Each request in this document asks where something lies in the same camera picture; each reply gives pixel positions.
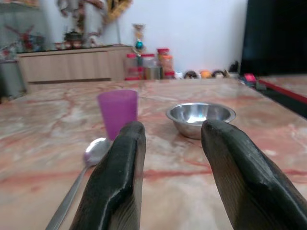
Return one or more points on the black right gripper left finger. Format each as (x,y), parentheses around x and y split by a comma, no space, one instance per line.
(115,172)

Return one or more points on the yellow flower garland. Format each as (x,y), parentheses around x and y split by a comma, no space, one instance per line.
(117,9)

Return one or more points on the gold trophy with teal ball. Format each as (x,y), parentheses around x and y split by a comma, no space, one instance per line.
(139,38)

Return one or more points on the orange filled jar red lid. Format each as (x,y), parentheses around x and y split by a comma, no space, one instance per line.
(165,60)

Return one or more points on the purple plastic cup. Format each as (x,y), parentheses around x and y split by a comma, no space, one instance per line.
(117,110)

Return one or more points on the large black screen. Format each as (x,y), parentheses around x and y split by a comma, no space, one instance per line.
(275,36)

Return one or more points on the glass display cabinet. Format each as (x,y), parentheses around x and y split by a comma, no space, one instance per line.
(21,43)

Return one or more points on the small steel bowl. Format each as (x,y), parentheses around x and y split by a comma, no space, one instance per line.
(192,115)

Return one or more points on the steel spoon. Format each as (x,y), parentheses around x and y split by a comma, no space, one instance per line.
(94,151)

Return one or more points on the round orange ornament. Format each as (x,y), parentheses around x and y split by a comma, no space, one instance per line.
(206,73)

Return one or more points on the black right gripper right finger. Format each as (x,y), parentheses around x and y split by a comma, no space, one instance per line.
(247,179)

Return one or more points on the pink box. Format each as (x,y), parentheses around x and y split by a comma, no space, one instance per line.
(250,77)

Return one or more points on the small steel container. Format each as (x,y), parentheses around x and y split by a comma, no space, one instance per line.
(152,72)

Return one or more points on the white draped statue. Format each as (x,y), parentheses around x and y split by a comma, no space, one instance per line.
(92,21)

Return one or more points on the low table with red edge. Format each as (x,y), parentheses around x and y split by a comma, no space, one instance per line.
(287,87)

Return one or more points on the light wooden sideboard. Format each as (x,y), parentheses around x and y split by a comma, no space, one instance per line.
(69,64)

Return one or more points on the clear jar red lid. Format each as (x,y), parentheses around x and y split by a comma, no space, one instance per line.
(133,65)
(148,60)

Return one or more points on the round brown ornament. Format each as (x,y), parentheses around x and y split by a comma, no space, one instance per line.
(191,74)
(219,73)

